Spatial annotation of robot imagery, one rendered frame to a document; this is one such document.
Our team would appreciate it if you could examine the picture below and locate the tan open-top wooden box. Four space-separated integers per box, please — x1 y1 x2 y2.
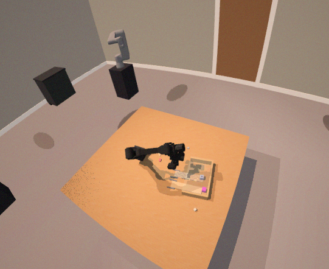
182 156 213 200

